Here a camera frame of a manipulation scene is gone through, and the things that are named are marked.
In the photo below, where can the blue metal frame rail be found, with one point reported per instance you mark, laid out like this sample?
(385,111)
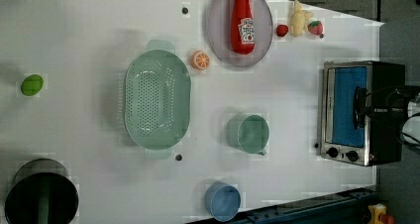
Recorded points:
(346,207)

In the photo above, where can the red ketchup bottle toy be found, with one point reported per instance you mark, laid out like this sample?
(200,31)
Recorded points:
(243,39)

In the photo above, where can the red strawberry toy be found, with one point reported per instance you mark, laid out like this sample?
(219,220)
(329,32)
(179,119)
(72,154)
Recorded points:
(281,30)

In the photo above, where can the orange slice toy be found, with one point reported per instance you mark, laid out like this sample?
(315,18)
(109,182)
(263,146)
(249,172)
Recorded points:
(200,60)

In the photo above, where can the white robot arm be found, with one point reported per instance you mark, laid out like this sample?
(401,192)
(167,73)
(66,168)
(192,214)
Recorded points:
(408,134)

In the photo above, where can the black cylinder container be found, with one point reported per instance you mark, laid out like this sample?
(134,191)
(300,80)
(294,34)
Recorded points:
(41,193)

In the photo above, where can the grey round plate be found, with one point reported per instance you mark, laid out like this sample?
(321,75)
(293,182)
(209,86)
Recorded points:
(218,28)

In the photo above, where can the green colander basket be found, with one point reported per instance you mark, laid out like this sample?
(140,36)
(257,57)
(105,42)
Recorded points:
(157,100)

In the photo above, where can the yellow banana toy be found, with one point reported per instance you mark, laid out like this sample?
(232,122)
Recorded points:
(299,20)

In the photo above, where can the yellow orange toy object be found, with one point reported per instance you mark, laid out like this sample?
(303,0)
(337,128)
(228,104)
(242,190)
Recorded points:
(379,215)

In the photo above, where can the pink strawberry toy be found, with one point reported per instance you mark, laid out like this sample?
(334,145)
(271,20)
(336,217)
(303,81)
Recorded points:
(316,28)

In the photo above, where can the toaster oven with blue door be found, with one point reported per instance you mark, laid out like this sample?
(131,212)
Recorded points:
(362,112)

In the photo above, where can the green lime toy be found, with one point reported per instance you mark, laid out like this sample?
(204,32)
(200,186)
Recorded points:
(32,85)

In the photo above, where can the blue cup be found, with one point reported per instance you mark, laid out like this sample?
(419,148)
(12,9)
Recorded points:
(222,201)

